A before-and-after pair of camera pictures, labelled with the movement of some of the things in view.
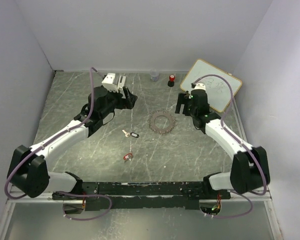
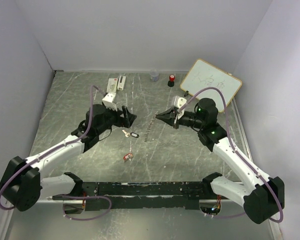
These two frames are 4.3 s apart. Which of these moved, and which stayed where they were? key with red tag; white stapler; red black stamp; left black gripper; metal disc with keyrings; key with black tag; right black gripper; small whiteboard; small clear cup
Moved: left black gripper; right black gripper; metal disc with keyrings
Stayed: small whiteboard; white stapler; small clear cup; key with red tag; red black stamp; key with black tag
